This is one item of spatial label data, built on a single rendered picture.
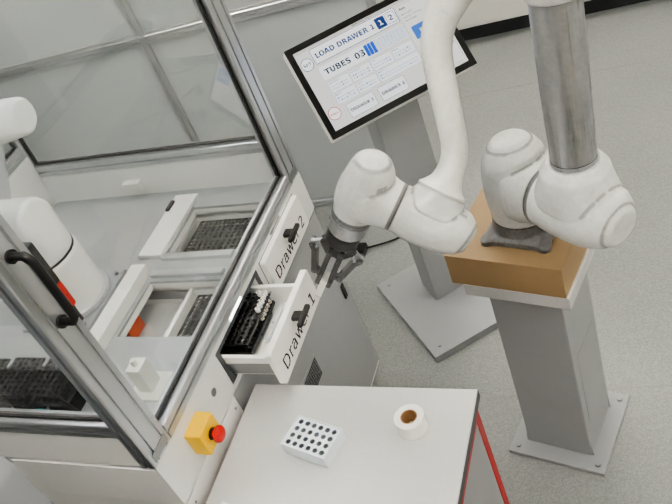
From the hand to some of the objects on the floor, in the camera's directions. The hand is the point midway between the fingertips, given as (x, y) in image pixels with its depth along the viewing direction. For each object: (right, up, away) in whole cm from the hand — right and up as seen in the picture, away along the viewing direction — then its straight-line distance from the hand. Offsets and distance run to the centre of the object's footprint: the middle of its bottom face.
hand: (322, 284), depth 186 cm
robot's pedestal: (+78, -48, +68) cm, 114 cm away
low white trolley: (+24, -101, +33) cm, 109 cm away
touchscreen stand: (+50, -10, +127) cm, 137 cm away
